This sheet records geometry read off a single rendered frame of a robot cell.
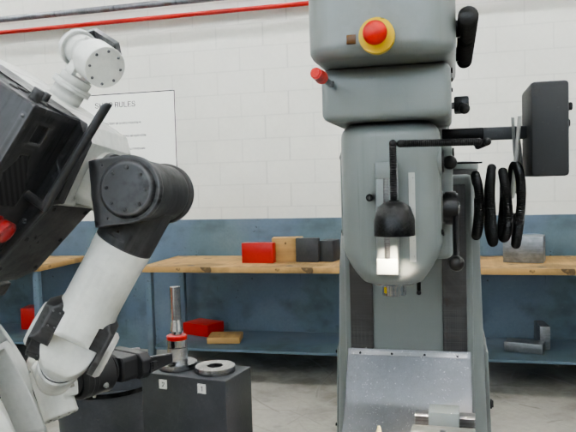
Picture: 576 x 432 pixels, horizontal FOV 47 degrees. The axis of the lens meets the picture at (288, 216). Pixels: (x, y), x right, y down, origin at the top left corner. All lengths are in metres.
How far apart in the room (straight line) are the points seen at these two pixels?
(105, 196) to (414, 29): 0.58
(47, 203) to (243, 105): 4.94
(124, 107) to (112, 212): 5.38
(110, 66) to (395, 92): 0.51
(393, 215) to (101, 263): 0.49
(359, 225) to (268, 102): 4.57
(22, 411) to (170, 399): 0.40
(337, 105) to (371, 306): 0.68
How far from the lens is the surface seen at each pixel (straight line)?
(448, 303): 1.76
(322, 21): 1.20
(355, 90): 1.26
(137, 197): 0.94
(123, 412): 3.08
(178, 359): 1.56
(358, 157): 1.29
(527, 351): 5.15
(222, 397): 1.47
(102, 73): 1.09
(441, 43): 1.18
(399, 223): 1.14
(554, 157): 1.58
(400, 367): 1.78
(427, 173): 1.28
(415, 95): 1.25
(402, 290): 1.37
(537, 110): 1.58
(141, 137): 6.22
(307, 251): 5.19
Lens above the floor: 1.52
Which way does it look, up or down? 3 degrees down
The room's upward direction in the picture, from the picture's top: 2 degrees counter-clockwise
